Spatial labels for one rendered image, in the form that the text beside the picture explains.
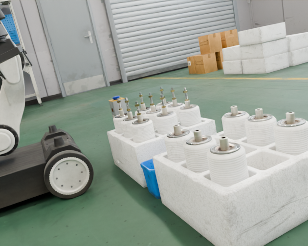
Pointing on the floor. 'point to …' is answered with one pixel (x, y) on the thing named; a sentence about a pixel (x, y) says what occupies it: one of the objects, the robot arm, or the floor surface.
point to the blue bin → (150, 177)
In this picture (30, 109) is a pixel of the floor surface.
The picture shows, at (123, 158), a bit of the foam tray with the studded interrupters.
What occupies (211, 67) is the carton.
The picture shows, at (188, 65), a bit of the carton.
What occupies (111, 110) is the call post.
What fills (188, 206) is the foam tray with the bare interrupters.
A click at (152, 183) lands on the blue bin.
